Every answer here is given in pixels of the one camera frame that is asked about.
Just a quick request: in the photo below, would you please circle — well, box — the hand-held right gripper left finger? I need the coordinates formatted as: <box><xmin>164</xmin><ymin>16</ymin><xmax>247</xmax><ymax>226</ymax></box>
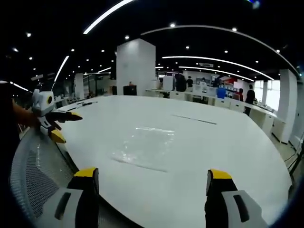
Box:
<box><xmin>35</xmin><ymin>167</ymin><xmax>100</xmax><ymax>228</ymax></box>

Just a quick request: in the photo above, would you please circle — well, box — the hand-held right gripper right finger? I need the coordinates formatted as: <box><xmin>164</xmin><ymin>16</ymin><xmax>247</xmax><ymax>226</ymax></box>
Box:
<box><xmin>204</xmin><ymin>168</ymin><xmax>269</xmax><ymax>228</ymax></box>

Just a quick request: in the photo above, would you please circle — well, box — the clear plastic food packaging bag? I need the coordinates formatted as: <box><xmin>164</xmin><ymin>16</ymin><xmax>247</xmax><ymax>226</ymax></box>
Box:
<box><xmin>111</xmin><ymin>126</ymin><xmax>176</xmax><ymax>173</ymax></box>

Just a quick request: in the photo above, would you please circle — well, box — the grey mesh office chair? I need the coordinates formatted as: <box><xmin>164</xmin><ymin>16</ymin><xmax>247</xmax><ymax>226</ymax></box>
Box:
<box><xmin>9</xmin><ymin>127</ymin><xmax>80</xmax><ymax>223</ymax></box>

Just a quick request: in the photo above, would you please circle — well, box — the white square pillar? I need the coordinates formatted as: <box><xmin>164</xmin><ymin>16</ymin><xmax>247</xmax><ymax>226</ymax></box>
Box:
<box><xmin>116</xmin><ymin>38</ymin><xmax>156</xmax><ymax>96</ymax></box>

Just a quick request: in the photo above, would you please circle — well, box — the long white counter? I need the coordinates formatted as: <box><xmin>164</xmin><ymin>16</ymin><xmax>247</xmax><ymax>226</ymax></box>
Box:
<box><xmin>145</xmin><ymin>88</ymin><xmax>287</xmax><ymax>144</ymax></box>

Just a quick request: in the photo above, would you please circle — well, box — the white pillar by window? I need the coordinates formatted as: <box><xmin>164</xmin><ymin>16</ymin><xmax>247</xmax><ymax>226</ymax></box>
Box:
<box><xmin>276</xmin><ymin>68</ymin><xmax>299</xmax><ymax>144</ymax></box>

